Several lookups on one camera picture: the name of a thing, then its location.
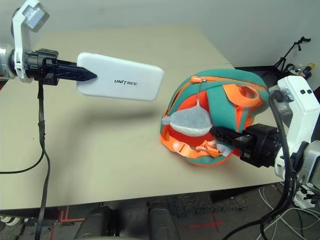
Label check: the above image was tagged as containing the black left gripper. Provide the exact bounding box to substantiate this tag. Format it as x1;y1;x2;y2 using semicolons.
25;49;98;87

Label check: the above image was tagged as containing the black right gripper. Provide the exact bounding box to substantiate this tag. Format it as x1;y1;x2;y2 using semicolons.
211;123;284;169

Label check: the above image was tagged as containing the teal and orange backpack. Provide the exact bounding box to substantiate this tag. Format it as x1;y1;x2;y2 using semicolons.
159;68;271;168

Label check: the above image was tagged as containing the white plastic pencil case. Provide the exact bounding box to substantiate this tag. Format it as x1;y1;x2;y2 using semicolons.
75;51;166;102

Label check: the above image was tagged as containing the white power strip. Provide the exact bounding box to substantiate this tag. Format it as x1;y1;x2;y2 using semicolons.
292;188;320;209

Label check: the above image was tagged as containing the dark grey right robot leg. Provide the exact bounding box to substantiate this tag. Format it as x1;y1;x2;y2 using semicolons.
148;200;181;240

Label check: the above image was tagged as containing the dark grey robot leg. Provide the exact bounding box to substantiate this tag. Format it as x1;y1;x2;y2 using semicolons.
74;206;118;240
148;200;181;240

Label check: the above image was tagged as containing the dark grey left robot leg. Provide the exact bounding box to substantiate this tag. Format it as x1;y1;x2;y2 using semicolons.
74;206;118;240

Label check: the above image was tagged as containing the grey plush dolphin keychain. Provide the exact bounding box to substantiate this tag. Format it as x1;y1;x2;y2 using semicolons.
160;104;214;138

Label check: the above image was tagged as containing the silver ball chain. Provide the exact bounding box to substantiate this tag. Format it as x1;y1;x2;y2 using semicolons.
195;78;209;107

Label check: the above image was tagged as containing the black left wrist camera cable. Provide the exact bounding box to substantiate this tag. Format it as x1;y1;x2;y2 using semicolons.
0;81;51;240

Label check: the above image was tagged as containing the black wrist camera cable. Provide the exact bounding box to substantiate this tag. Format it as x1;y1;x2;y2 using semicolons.
258;89;302;240
0;81;51;240

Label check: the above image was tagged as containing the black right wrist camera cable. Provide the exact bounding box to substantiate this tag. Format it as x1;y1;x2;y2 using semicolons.
258;89;302;240

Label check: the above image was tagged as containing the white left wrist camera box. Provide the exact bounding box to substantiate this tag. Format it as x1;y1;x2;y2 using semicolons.
10;0;50;83

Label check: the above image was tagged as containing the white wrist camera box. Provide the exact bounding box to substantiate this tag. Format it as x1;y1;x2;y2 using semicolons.
10;0;50;83
268;74;320;181

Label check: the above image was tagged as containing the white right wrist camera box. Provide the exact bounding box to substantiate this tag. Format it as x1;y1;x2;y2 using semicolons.
268;74;320;181

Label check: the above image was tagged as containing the black camera tripod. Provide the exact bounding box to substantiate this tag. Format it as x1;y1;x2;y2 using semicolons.
273;36;312;76

